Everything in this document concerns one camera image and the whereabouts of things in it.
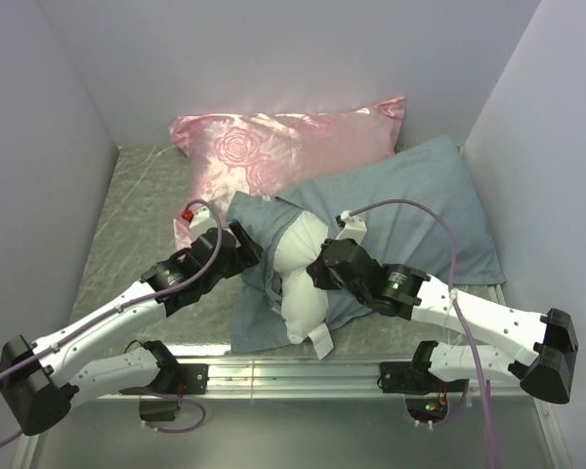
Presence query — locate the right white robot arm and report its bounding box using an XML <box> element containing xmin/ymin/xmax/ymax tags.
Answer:
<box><xmin>307</xmin><ymin>239</ymin><xmax>579</xmax><ymax>405</ymax></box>

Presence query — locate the black left controller box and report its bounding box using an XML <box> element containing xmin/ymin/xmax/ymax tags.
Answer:
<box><xmin>138</xmin><ymin>399</ymin><xmax>181</xmax><ymax>423</ymax></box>

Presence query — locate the pink rose satin pillow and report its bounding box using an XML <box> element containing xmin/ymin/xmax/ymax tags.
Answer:
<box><xmin>168</xmin><ymin>95</ymin><xmax>406</xmax><ymax>253</ymax></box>

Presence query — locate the black right controller box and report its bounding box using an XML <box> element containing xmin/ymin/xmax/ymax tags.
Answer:
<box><xmin>405</xmin><ymin>397</ymin><xmax>449</xmax><ymax>424</ymax></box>

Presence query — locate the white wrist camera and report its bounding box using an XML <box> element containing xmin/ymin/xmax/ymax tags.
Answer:
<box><xmin>181</xmin><ymin>206</ymin><xmax>217</xmax><ymax>238</ymax></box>
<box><xmin>335</xmin><ymin>210</ymin><xmax>367</xmax><ymax>244</ymax></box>

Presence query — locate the aluminium front frame rail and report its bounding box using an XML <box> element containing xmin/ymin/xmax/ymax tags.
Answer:
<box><xmin>102</xmin><ymin>355</ymin><xmax>551</xmax><ymax>400</ymax></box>

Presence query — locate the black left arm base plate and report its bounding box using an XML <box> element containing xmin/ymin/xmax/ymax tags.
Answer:
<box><xmin>171</xmin><ymin>362</ymin><xmax>209</xmax><ymax>397</ymax></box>

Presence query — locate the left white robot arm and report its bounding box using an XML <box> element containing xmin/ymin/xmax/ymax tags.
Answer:
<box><xmin>0</xmin><ymin>221</ymin><xmax>263</xmax><ymax>436</ymax></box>

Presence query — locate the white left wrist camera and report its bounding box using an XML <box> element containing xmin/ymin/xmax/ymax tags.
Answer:
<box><xmin>181</xmin><ymin>206</ymin><xmax>217</xmax><ymax>238</ymax></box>

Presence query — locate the white pillow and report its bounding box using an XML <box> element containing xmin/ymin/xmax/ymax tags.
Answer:
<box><xmin>272</xmin><ymin>211</ymin><xmax>334</xmax><ymax>360</ymax></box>

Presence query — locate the black controller box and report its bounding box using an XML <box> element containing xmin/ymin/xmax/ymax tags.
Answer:
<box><xmin>405</xmin><ymin>397</ymin><xmax>449</xmax><ymax>424</ymax></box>
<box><xmin>138</xmin><ymin>399</ymin><xmax>181</xmax><ymax>423</ymax></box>

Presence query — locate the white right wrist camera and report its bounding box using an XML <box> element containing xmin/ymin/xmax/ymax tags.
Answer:
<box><xmin>335</xmin><ymin>210</ymin><xmax>367</xmax><ymax>244</ymax></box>

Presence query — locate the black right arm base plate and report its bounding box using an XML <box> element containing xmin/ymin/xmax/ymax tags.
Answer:
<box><xmin>377</xmin><ymin>362</ymin><xmax>468</xmax><ymax>396</ymax></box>

